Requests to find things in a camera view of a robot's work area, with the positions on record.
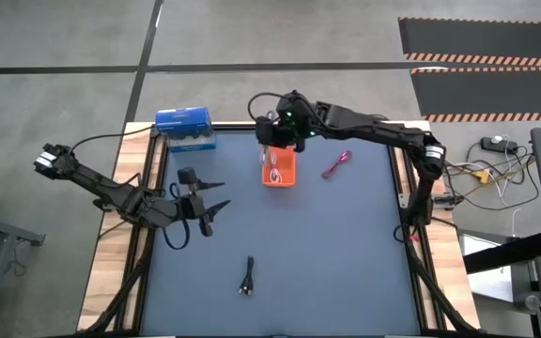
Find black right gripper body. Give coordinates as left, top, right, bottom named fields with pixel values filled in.
left=271, top=121, right=308, bottom=154

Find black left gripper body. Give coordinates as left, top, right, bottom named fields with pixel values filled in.
left=176, top=190, right=215, bottom=238

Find white cable with red strap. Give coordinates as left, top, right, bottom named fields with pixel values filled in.
left=261, top=145, right=285, bottom=187

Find black USB cable bundle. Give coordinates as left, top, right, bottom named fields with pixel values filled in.
left=238, top=255, right=255, bottom=297

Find orange plastic basket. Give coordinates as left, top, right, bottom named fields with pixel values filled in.
left=260, top=146, right=297, bottom=189

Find blue DualShock controller box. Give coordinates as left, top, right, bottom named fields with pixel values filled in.
left=154, top=105, right=218, bottom=154

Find blue-grey table mat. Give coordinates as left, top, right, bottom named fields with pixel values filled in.
left=139, top=130, right=423, bottom=337

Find black hazard-striped floor mat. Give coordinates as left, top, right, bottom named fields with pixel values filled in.
left=397, top=17, right=541, bottom=68
left=410, top=67, right=541, bottom=123

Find black power strip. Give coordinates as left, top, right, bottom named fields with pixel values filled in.
left=480, top=135, right=519, bottom=152

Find black beam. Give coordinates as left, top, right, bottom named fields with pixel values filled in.
left=461, top=229, right=541, bottom=276

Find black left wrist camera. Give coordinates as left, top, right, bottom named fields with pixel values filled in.
left=177, top=165, right=199, bottom=193

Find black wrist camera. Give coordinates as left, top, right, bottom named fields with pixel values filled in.
left=255, top=115, right=274, bottom=146
left=177, top=165, right=199, bottom=193

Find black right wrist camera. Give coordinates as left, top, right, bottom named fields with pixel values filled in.
left=255, top=115, right=274, bottom=146

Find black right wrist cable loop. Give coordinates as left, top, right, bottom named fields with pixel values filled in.
left=246, top=91, right=284, bottom=124

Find pink cable bundle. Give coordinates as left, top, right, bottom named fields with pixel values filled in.
left=320, top=149, right=353, bottom=180

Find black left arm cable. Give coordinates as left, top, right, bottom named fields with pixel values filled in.
left=69, top=124, right=158, bottom=155

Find black floor cables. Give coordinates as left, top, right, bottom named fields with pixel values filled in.
left=443, top=140, right=541, bottom=212

